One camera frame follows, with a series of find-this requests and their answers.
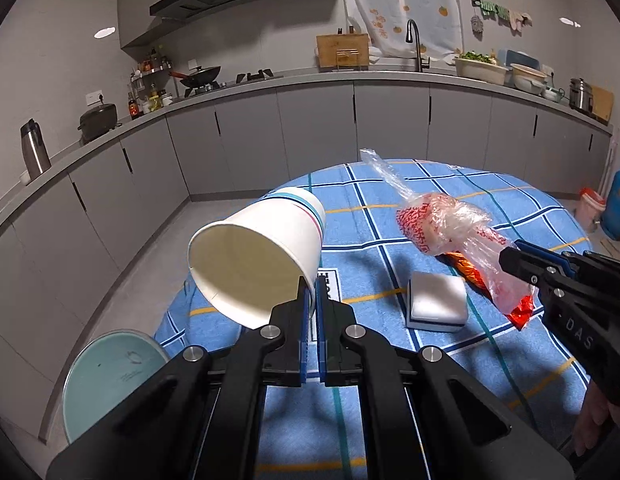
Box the steel pot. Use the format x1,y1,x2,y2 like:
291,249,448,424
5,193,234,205
569,78,593,115

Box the blue gas cylinder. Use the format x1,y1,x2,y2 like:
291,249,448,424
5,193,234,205
601,169,620,240

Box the grey kitchen cabinets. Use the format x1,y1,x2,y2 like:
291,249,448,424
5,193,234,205
0,73,612,434

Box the white paper cup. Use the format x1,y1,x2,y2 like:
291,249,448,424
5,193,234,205
188,186,326,330

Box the red printed plastic bag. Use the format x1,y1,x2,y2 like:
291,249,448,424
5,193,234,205
358,147,539,316

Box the white sponge block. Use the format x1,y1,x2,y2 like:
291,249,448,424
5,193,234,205
406,271,468,333

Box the wooden cutting board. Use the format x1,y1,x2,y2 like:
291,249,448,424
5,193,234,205
316,34,370,68

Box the hanging kitchen cloths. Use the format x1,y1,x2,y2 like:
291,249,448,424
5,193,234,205
470,0,534,35

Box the small white red bin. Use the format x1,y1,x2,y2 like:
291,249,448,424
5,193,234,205
575,188,606,233

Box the gas stove burner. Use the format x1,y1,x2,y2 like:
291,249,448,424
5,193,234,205
235,68,274,84

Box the teal round trash bin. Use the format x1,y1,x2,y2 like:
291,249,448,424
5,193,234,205
62,330,169,443

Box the patterned window curtain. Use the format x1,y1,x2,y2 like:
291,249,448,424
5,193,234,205
345,0,463,62

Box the black rice cooker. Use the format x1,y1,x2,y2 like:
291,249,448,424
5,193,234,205
78,103,118,144

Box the spice rack with bottles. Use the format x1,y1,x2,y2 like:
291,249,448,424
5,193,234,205
128,47,179,119

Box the orange red snack wrapper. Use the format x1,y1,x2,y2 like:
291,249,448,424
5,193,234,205
440,252,534,330

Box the basin with green vegetables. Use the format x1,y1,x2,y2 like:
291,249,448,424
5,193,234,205
454,52,508,86

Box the black wok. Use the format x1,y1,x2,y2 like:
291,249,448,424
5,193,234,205
169,66,221,96

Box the steel thermos jug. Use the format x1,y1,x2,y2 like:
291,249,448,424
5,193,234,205
20,118,52,180

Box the kitchen faucet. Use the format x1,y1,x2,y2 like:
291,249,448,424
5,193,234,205
406,18,429,73

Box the white lidded bowl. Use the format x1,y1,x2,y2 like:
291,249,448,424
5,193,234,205
511,63,546,96

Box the white label sticker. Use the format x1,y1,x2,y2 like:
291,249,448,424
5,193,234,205
318,268,342,301

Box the person's right hand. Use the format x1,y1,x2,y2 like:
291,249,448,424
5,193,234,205
572,380,620,456

